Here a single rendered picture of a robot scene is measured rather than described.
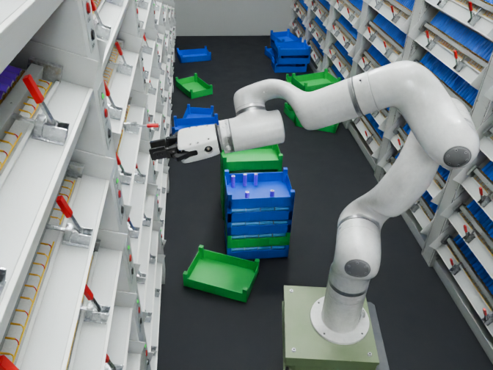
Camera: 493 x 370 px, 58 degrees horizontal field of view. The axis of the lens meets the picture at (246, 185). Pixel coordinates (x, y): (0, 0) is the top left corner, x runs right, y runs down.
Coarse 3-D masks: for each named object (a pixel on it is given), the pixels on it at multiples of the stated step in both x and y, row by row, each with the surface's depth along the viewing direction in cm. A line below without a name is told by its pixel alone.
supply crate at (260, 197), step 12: (228, 180) 213; (240, 180) 216; (252, 180) 217; (264, 180) 217; (276, 180) 218; (288, 180) 210; (228, 192) 197; (240, 192) 210; (252, 192) 210; (264, 192) 210; (276, 192) 211; (288, 192) 211; (228, 204) 199; (240, 204) 199; (252, 204) 200; (264, 204) 201; (276, 204) 202; (288, 204) 202
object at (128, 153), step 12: (132, 96) 151; (144, 96) 151; (132, 108) 150; (144, 108) 153; (132, 120) 143; (132, 144) 133; (120, 156) 125; (132, 156) 127; (132, 168) 123; (132, 180) 119
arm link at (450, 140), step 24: (384, 72) 95; (408, 72) 93; (360, 96) 97; (384, 96) 95; (408, 96) 94; (432, 96) 93; (408, 120) 98; (432, 120) 93; (456, 120) 91; (432, 144) 94; (456, 144) 91; (456, 168) 95
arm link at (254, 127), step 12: (252, 108) 110; (264, 108) 112; (240, 120) 109; (252, 120) 109; (264, 120) 109; (276, 120) 109; (240, 132) 108; (252, 132) 108; (264, 132) 109; (276, 132) 109; (240, 144) 109; (252, 144) 110; (264, 144) 111
